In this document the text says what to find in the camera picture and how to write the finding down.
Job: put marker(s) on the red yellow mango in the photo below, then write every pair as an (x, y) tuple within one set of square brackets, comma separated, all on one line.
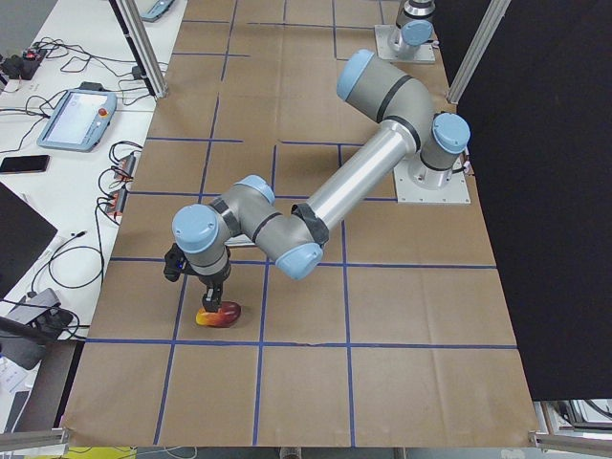
[(227, 314)]

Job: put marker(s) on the grey usb hub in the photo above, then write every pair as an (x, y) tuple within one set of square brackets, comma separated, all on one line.
[(28, 311)]

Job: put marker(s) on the black laptop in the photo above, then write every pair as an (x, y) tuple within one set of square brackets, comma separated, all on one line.
[(25, 235)]

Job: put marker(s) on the black smartphone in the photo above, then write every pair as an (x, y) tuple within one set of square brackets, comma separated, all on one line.
[(24, 164)]

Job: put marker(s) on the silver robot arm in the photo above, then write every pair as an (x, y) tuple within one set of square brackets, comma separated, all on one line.
[(402, 107), (413, 27)]

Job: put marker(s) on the blue teach pendant tablet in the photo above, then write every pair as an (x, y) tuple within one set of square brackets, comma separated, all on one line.
[(79, 121)]

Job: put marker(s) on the aluminium frame post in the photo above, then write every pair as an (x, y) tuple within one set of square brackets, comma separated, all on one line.
[(133, 30)]

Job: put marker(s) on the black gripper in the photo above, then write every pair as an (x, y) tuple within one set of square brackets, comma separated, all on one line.
[(213, 280)]

